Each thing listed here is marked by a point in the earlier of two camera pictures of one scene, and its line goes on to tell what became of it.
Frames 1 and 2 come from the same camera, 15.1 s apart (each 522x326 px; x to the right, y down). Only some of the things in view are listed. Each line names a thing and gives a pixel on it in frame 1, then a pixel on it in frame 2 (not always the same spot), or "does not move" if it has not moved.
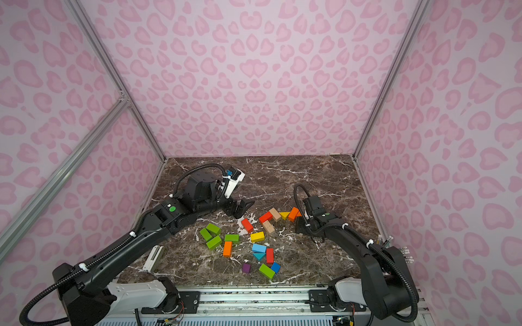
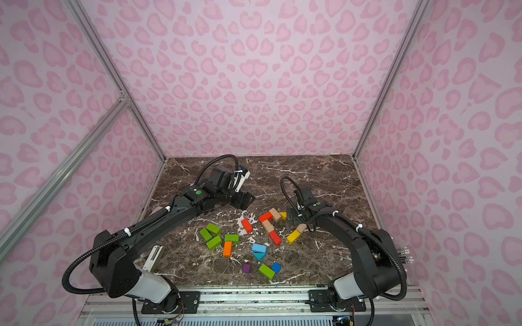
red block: (267, 216) does not move
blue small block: (276, 267) does not move
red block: (270, 255) → (275, 238)
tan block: (276, 214) does not move
